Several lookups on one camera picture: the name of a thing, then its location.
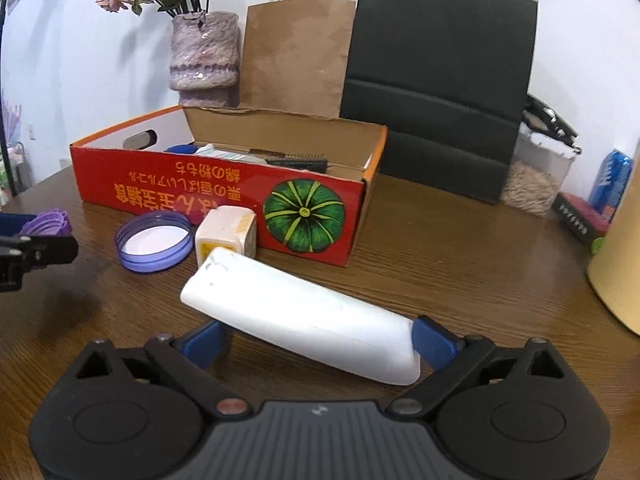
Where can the beige cylinder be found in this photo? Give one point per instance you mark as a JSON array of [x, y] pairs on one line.
[[620, 260]]

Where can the small blue object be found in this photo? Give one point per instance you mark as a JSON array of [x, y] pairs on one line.
[[181, 149]]

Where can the red cardboard box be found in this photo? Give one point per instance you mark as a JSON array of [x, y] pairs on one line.
[[210, 195]]

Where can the clear container of seeds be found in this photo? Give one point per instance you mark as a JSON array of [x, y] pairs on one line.
[[535, 180]]

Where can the black comb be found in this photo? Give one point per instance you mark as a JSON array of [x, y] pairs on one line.
[[297, 162]]

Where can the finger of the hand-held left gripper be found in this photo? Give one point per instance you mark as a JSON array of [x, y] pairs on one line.
[[15, 222], [47, 251]]

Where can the purple jar lid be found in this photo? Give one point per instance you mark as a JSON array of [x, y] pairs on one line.
[[150, 245]]

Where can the black paper bag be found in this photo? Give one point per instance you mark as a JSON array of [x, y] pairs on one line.
[[440, 60]]

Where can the white tube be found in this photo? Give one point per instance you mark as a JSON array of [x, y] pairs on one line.
[[220, 152]]

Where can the purple scalloped plastic piece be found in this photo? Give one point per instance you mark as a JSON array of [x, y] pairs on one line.
[[47, 222]]

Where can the brown paper bag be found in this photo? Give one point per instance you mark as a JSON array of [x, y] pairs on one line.
[[295, 55]]

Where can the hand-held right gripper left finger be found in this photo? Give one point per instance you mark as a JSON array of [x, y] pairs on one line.
[[202, 345]]

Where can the white plastic tube bottle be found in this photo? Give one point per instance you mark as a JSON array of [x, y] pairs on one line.
[[300, 315]]

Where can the blue drink can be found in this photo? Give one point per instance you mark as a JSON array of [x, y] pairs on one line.
[[610, 182]]

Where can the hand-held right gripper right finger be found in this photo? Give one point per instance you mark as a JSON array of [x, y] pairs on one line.
[[432, 342]]

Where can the purple clutter on shelf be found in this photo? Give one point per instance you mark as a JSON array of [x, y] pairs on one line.
[[9, 135]]

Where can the dark red box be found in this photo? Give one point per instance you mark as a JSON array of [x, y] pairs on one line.
[[580, 220]]

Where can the wall picture frame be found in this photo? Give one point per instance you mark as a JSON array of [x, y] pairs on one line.
[[12, 0]]

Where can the white wall socket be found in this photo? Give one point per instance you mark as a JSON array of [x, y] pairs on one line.
[[31, 132]]

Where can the small green round object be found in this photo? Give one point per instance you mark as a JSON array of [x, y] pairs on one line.
[[597, 245]]

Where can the mottled pink ceramic vase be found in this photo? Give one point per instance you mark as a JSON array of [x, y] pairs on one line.
[[205, 55]]

